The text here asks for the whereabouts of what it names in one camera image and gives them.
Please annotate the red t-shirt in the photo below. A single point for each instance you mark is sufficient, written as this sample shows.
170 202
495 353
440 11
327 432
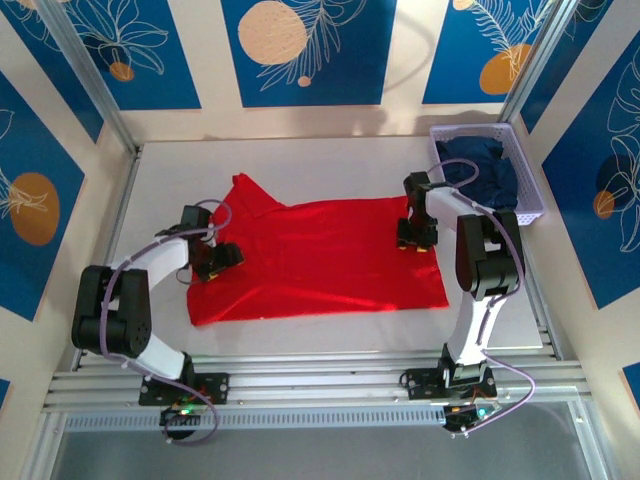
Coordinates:
325 260

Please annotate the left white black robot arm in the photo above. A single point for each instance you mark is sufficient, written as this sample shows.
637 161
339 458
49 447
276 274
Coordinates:
155 260

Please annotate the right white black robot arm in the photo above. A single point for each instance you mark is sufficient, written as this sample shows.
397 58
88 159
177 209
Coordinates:
470 330

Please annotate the dark blue garment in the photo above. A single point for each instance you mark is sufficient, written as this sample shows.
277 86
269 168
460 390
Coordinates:
480 160

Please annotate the lavender plastic basket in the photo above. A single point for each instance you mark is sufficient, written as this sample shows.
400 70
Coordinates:
530 200

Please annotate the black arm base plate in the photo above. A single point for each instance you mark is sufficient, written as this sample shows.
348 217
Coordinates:
416 384
219 386

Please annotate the aluminium base frame rails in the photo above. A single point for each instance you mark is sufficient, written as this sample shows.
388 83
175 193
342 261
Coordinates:
310 387

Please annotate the blue floral wall panel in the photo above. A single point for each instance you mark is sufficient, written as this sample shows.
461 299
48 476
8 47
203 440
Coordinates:
460 30
350 50
30 270
581 30
590 225
165 60
55 60

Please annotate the aluminium frame post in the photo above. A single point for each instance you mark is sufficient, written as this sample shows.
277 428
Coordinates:
98 85
539 60

